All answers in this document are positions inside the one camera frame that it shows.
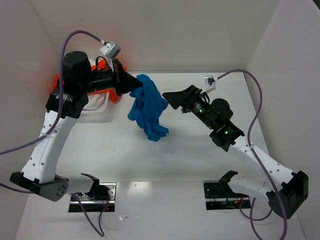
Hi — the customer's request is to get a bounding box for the blue t shirt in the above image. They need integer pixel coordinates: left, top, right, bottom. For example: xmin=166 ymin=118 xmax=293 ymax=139
xmin=127 ymin=74 xmax=169 ymax=142

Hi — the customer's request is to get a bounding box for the white plastic basket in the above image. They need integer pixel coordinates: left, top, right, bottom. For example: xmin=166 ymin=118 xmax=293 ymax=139
xmin=81 ymin=93 xmax=109 ymax=115

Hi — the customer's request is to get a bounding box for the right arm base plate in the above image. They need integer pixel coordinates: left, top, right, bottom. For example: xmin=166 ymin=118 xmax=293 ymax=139
xmin=203 ymin=180 xmax=251 ymax=211

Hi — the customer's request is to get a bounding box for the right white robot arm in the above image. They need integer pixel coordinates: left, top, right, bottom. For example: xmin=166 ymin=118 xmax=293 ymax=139
xmin=162 ymin=85 xmax=309 ymax=219

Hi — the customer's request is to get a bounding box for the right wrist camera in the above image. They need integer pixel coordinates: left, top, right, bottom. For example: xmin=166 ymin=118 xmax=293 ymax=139
xmin=203 ymin=75 xmax=216 ymax=93

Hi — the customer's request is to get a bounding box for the orange t shirt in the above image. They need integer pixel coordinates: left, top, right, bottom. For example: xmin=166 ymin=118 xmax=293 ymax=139
xmin=53 ymin=57 xmax=120 ymax=103

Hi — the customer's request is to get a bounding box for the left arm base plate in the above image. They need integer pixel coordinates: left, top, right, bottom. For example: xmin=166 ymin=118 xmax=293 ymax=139
xmin=75 ymin=182 xmax=117 ymax=213

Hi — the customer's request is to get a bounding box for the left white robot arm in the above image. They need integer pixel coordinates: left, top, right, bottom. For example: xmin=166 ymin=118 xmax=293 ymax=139
xmin=9 ymin=51 xmax=143 ymax=202

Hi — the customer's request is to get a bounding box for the white t shirt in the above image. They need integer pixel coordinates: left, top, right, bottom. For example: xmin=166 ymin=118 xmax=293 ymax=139
xmin=83 ymin=94 xmax=106 ymax=111

